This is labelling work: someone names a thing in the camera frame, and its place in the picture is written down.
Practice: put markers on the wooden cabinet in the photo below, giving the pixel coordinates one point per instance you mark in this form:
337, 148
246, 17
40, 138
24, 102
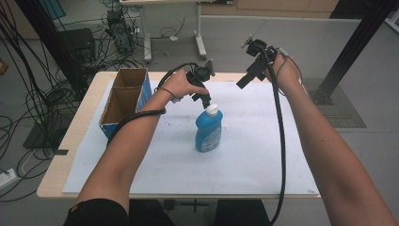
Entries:
276, 8

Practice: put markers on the dark floor plate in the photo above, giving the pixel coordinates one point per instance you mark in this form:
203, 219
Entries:
40, 138

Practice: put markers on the black tape strip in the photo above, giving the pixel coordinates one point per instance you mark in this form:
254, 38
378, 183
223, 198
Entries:
61, 152

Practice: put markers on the white power strip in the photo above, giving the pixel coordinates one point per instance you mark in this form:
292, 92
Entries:
7, 178

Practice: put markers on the white paper sheet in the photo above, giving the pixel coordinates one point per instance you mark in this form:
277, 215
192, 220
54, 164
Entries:
244, 157

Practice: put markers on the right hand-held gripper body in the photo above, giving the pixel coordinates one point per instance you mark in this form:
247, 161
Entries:
258, 59

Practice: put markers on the grey floor mat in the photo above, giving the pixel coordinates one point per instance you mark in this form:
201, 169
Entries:
348, 113

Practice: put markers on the black wrist band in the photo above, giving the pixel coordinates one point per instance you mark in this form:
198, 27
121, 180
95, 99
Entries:
169, 91

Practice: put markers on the black box case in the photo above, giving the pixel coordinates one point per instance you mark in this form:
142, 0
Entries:
78, 44

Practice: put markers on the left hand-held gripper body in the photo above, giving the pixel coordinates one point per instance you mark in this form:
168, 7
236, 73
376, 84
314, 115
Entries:
200, 74

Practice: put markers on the white desk frame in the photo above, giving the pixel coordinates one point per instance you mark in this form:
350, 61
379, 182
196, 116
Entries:
200, 37

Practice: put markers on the blue cardboard box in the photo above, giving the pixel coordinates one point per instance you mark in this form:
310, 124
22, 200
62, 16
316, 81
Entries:
124, 100

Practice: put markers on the person's left leg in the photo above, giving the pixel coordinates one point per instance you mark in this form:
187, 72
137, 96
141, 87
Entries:
103, 213

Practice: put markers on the person's right hand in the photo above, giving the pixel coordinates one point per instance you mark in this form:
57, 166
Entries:
287, 73

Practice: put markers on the person's left hand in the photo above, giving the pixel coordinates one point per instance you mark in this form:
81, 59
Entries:
178, 85

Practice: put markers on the blue bottle with white cap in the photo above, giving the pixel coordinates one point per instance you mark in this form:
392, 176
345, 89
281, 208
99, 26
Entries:
208, 132

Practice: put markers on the black metal post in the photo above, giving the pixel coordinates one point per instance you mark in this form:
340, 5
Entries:
50, 37
351, 47

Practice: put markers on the computer tower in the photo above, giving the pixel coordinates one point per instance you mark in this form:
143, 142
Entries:
120, 31

